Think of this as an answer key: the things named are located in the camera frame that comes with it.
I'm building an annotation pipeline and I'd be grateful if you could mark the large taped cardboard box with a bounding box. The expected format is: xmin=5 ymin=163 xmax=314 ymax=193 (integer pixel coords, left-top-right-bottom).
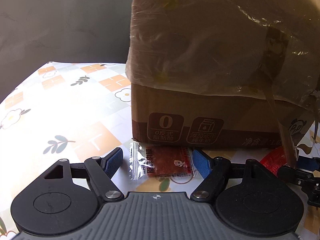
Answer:
xmin=125 ymin=0 xmax=320 ymax=153

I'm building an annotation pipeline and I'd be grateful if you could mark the large red snack packet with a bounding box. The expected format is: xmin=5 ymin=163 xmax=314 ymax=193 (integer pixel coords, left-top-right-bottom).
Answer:
xmin=260 ymin=146 xmax=297 ymax=178

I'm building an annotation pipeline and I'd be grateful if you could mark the clear red jerky packet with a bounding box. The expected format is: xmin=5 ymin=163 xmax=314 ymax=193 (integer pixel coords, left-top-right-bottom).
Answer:
xmin=129 ymin=141 xmax=197 ymax=180

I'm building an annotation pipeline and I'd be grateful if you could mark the floral checkered tablecloth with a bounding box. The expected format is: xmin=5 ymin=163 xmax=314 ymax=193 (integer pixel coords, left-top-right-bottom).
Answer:
xmin=0 ymin=61 xmax=320 ymax=240

